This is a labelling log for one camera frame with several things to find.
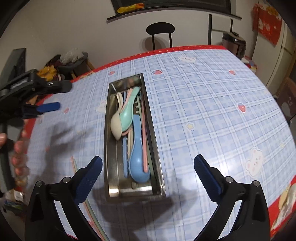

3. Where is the blue chopstick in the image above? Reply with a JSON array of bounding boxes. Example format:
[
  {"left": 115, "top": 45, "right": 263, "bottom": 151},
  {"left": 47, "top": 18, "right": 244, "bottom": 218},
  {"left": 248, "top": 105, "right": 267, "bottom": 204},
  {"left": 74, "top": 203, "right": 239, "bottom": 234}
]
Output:
[{"left": 122, "top": 136, "right": 128, "bottom": 178}]

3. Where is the black rice cooker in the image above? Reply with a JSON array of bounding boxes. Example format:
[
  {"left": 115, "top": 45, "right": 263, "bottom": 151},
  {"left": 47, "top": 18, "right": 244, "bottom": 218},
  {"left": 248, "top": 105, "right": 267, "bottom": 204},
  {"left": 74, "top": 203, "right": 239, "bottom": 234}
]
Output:
[{"left": 222, "top": 32, "right": 246, "bottom": 59}]

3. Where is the snack package pile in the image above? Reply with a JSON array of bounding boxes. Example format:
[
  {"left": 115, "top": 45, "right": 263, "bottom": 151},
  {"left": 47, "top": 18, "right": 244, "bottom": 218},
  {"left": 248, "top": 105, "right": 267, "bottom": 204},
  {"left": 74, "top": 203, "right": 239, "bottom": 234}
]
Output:
[{"left": 37, "top": 54, "right": 62, "bottom": 81}]

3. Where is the person's left hand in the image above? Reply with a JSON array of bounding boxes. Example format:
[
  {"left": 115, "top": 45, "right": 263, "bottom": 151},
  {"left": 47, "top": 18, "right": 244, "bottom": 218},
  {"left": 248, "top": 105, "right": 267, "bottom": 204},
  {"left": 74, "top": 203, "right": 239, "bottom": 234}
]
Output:
[{"left": 1, "top": 118, "right": 29, "bottom": 192}]

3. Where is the small side stool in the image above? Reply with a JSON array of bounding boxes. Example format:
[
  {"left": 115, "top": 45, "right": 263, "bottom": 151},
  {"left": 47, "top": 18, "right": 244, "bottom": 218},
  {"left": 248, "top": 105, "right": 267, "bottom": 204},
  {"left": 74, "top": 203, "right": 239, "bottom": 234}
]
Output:
[{"left": 57, "top": 48, "right": 95, "bottom": 80}]

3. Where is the beige spoon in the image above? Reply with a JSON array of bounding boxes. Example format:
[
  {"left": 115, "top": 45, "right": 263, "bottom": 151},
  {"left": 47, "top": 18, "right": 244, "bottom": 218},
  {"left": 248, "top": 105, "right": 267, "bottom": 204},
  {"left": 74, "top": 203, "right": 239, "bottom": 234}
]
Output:
[{"left": 110, "top": 92, "right": 123, "bottom": 141}]

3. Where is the green chopstick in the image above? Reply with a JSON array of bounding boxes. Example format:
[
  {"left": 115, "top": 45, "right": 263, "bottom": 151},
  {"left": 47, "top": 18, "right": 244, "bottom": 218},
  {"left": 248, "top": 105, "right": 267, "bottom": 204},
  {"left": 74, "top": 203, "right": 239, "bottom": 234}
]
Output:
[{"left": 70, "top": 156, "right": 110, "bottom": 241}]

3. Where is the green spoon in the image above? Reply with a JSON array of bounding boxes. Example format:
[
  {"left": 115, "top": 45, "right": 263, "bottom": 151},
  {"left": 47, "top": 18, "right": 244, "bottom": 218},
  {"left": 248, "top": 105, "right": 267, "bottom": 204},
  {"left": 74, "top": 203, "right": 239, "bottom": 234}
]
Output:
[{"left": 119, "top": 86, "right": 140, "bottom": 132}]

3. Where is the blue spoon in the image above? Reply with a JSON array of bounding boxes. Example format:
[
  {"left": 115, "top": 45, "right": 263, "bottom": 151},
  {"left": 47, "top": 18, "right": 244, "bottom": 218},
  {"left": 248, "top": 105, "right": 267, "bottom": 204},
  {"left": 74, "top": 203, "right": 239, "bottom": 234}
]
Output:
[{"left": 128, "top": 114, "right": 150, "bottom": 183}]

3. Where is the black round chair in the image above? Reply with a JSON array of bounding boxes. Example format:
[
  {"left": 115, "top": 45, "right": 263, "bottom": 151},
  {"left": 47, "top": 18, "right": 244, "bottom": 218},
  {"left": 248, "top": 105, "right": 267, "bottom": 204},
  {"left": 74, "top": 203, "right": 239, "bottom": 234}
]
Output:
[{"left": 146, "top": 22, "right": 175, "bottom": 50}]

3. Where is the pink spoon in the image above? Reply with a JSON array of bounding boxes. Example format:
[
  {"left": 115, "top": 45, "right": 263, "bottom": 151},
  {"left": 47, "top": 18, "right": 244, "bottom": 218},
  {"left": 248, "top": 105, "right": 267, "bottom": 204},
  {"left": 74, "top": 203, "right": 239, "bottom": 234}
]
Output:
[{"left": 120, "top": 89, "right": 133, "bottom": 133}]

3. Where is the metal utensil tray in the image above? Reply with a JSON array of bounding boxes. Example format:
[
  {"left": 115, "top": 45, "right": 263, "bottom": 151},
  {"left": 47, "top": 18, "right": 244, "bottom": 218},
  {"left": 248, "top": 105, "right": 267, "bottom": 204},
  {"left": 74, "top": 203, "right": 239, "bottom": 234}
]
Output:
[{"left": 104, "top": 74, "right": 166, "bottom": 202}]

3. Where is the beige chopstick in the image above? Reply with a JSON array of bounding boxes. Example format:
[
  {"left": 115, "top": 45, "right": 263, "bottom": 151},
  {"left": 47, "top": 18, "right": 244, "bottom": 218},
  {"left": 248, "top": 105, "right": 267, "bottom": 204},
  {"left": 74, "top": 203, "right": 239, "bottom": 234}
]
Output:
[{"left": 127, "top": 126, "right": 133, "bottom": 156}]

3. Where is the blue plaid table mat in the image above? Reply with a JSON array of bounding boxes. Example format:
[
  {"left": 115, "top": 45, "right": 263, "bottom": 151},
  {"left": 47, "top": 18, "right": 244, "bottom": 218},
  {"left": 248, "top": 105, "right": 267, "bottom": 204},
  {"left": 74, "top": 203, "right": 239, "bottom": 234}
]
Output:
[{"left": 28, "top": 46, "right": 295, "bottom": 240}]

